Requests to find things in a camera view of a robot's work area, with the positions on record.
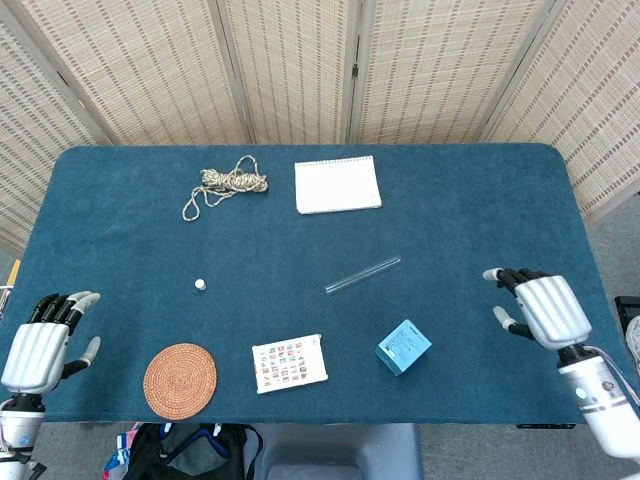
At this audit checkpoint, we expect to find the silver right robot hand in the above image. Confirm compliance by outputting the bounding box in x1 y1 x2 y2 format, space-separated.
482 267 593 351

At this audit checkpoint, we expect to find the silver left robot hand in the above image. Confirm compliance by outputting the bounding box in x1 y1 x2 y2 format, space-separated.
0 291 102 396

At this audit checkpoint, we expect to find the clear glass tube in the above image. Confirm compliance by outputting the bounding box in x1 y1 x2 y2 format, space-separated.
324 256 402 295

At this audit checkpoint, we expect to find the black box on floor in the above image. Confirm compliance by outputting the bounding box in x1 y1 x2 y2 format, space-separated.
613 295 640 326

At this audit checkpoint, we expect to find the colourful printed bag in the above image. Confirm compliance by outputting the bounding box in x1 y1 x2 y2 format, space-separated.
103 423 144 480

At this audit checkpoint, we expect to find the round woven rattan coaster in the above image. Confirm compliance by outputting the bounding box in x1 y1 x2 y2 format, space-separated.
143 342 219 420

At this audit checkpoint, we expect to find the blue cardboard box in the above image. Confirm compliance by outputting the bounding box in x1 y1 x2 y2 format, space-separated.
374 319 433 377

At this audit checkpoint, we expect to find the black backpack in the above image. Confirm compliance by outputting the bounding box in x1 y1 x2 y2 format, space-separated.
122 422 264 480

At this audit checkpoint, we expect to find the white spiral notebook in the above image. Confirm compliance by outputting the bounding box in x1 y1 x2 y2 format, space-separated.
293 154 383 215

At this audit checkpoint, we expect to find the white picture card box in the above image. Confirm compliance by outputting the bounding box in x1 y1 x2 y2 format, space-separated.
251 333 329 395

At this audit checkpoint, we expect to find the dark blue table cloth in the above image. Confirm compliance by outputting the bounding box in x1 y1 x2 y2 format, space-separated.
0 143 639 426

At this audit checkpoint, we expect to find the bamboo folding screen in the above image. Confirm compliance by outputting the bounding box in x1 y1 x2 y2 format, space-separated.
0 0 640 254

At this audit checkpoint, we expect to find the beige braided rope bundle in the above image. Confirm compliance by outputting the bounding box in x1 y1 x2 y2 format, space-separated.
181 154 270 222

